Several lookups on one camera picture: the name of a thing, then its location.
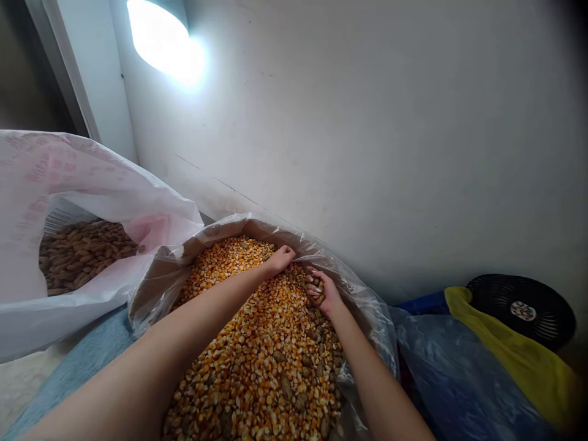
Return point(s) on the person's right fingers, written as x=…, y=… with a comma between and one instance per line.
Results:
x=315, y=278

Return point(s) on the white fluffy cloth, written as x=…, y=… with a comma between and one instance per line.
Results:
x=23, y=381

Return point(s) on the light blue fleece cloth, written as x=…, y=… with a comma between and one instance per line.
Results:
x=87, y=353

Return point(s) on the handful of peanuts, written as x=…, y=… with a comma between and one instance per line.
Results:
x=318, y=297

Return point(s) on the clear plastic liner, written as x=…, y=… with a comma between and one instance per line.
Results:
x=367, y=317

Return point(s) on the person's left fingers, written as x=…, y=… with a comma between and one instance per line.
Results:
x=288, y=255

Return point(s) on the yellow cloth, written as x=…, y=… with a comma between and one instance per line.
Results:
x=519, y=353

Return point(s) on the pile of peanuts in sack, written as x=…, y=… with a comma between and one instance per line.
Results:
x=82, y=255

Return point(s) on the white door frame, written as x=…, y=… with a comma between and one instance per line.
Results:
x=78, y=69

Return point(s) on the white woven sack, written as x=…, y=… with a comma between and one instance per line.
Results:
x=92, y=174

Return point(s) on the black round fan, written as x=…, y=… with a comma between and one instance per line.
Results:
x=546, y=294

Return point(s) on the peanuts scattered among corn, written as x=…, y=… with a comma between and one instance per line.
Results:
x=317, y=335

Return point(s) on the person's right hand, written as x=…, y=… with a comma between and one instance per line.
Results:
x=331, y=296

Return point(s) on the person's left hand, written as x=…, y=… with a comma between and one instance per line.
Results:
x=279, y=259

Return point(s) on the bright wall lamp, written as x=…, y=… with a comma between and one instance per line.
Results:
x=163, y=41

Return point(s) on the blue plastic bag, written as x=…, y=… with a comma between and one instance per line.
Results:
x=455, y=381

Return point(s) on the pile of yellow corn kernels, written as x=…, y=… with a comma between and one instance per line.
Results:
x=248, y=376

